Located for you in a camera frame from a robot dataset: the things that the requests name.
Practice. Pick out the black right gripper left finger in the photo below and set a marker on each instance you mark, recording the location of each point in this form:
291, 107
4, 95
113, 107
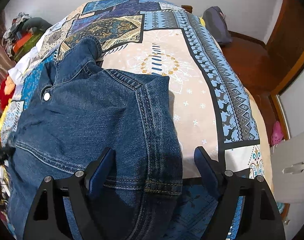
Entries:
47, 218

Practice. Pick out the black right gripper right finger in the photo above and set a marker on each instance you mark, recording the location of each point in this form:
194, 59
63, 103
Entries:
260, 217

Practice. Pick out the blue denim jacket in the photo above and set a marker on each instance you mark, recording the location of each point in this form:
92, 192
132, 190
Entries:
78, 110

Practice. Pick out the clothes pile in corner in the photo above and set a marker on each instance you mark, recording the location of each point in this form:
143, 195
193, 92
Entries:
23, 34

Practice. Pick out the pink spotted cloth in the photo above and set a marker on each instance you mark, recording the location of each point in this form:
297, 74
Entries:
277, 134

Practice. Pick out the blue patchwork bed cover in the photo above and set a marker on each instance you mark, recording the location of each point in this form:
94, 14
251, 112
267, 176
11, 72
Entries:
209, 105

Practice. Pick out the red plush toy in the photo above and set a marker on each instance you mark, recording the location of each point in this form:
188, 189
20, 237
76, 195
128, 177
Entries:
7, 89

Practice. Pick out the white folded shirt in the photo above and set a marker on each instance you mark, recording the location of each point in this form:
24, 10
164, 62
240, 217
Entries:
16, 73

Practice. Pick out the brown wooden door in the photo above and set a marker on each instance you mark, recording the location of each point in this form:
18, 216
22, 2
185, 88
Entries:
266, 68

